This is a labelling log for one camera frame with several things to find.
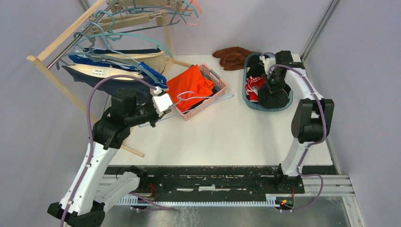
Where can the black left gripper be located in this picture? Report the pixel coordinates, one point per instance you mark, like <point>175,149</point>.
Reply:
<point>156,117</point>

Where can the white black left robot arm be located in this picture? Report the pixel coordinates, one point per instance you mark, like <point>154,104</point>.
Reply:
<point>83,204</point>

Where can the orange plastic hanger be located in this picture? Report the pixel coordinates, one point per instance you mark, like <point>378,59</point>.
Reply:
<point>169,12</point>

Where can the grey-blue plastic hanger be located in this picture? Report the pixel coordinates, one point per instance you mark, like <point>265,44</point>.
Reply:
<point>82,36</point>

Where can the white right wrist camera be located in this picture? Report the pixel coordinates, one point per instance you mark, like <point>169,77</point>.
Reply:
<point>267,61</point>

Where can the wooden clothes rack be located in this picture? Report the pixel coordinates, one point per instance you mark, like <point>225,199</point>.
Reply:
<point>46,60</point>

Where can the red white garment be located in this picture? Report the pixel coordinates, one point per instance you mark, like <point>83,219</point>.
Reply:
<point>252,86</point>

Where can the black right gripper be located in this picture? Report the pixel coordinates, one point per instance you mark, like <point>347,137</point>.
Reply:
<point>272,89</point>

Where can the pink perforated plastic basket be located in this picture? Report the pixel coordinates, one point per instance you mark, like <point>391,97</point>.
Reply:
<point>218,93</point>

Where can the orange folded garment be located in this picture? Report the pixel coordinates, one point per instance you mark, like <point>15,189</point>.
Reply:
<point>190,88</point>

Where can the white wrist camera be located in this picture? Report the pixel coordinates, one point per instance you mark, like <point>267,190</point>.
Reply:
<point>161,101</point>
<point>267,61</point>

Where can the black garment in basket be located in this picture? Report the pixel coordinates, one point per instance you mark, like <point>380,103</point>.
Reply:
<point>254,67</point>

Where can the wooden clip hanger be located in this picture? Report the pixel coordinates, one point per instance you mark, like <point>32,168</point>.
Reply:
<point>112,22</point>

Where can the teal plastic hanger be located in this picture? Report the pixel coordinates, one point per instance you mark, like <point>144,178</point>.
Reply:
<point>103,13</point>

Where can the brown cloth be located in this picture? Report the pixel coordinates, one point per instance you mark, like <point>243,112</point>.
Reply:
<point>232,58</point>

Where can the blue white-lettered underwear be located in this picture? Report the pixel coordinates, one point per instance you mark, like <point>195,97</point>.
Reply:
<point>103,66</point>

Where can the black striped underwear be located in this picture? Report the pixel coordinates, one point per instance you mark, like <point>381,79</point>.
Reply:
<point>272,99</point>

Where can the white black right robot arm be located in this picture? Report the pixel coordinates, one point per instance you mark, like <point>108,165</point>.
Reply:
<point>313,116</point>

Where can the cream navy labelled underwear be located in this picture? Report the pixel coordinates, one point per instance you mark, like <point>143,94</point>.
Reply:
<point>91,75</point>

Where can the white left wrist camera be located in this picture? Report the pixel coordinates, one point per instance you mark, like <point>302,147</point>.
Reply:
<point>161,101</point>

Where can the teal oval laundry basket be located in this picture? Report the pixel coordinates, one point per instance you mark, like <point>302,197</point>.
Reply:
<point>256,106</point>

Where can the beige navy-trimmed underwear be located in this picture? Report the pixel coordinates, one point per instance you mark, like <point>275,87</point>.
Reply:
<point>153,57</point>

